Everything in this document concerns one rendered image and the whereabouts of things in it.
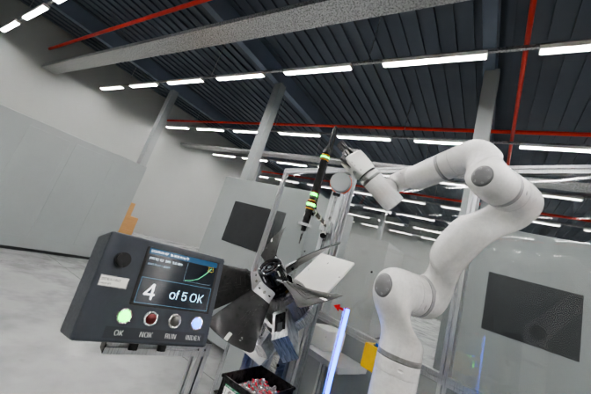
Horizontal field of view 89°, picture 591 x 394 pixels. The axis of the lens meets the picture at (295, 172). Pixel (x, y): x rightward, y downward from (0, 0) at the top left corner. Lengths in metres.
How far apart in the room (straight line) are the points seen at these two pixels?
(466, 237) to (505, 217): 0.11
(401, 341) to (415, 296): 0.12
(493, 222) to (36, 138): 6.33
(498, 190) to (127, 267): 0.82
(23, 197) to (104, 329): 5.94
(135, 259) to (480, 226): 0.82
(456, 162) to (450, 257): 0.28
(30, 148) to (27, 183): 0.57
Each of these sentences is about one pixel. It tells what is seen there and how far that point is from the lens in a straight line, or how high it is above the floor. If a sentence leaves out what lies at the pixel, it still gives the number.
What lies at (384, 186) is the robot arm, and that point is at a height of 1.65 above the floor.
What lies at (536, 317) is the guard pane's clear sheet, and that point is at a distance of 1.72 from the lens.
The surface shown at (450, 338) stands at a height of 1.16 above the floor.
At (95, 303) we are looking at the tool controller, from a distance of 0.69.
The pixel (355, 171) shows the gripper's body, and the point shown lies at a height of 1.68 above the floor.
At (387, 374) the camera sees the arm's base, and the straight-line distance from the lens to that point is 1.00.
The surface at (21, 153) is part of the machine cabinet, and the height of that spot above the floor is 1.47.
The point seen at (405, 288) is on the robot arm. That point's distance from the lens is 0.93.
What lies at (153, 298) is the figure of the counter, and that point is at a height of 1.15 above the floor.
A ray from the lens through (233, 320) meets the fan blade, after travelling 1.38.
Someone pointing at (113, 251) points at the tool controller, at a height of 1.22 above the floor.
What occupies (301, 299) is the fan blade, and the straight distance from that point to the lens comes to 1.25.
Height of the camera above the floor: 1.32
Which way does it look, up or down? 14 degrees up
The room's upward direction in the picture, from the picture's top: 18 degrees clockwise
